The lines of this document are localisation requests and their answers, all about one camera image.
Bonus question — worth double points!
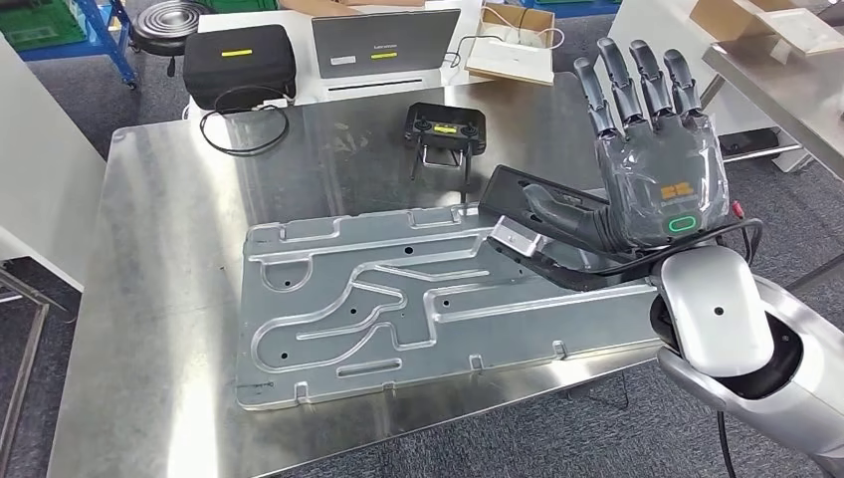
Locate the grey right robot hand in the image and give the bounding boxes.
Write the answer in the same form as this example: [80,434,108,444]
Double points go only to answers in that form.
[523,37,732,255]

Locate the black plastic plate part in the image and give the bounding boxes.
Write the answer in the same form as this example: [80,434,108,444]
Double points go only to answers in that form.
[478,164,661,282]

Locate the stainless steel workbench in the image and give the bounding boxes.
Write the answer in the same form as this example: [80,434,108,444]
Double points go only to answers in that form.
[46,72,667,478]
[702,26,844,292]

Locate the black floor device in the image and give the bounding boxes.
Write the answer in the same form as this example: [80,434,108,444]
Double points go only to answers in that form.
[719,128,780,159]

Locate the open cardboard box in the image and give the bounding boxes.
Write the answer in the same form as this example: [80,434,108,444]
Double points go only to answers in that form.
[689,0,844,58]

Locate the tan cardboard board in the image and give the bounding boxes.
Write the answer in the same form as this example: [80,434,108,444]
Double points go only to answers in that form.
[464,3,557,87]

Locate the black handheld device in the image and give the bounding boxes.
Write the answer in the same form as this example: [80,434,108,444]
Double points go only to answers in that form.
[403,102,488,184]

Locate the stamped sheet metal panel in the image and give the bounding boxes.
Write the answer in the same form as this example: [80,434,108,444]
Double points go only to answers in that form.
[235,204,664,411]

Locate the grey equipment case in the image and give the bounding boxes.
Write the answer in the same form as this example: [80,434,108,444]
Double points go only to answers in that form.
[311,8,463,81]

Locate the white desk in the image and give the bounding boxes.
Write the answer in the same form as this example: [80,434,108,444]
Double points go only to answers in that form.
[187,0,486,120]

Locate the black carry case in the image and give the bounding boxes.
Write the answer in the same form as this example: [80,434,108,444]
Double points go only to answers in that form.
[182,24,298,113]

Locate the dark round stacked discs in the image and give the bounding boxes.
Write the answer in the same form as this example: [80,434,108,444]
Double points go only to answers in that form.
[131,0,212,58]

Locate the green mat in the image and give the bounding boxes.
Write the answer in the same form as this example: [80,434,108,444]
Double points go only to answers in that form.
[0,0,87,51]

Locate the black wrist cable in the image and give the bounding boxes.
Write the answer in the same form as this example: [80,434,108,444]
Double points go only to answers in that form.
[593,217,764,279]

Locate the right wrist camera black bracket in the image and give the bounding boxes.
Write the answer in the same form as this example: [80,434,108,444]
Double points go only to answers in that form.
[488,215,661,293]

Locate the white cable coil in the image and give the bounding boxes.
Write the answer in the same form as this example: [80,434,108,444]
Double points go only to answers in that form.
[484,7,567,51]

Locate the thin black floor cable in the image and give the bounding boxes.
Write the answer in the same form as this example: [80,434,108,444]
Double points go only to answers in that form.
[569,372,632,411]

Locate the black laptop cable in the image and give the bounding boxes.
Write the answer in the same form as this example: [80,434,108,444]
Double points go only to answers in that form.
[445,34,490,69]

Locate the black hanging arm cable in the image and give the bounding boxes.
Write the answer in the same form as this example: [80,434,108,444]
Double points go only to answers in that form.
[715,411,738,478]

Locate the black cable loop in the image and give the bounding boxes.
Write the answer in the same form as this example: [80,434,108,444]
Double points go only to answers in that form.
[198,84,292,157]

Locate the blue metal frame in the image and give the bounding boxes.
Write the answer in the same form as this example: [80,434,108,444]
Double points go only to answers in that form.
[19,0,139,91]

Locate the steel leg table frame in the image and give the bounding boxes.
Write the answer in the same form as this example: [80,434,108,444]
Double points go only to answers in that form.
[0,263,68,466]

